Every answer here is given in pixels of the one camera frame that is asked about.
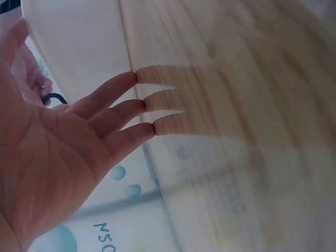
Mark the person's left hand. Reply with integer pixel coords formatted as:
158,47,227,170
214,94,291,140
0,18,156,252

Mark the black cable loop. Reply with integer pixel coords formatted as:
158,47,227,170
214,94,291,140
41,92,68,106

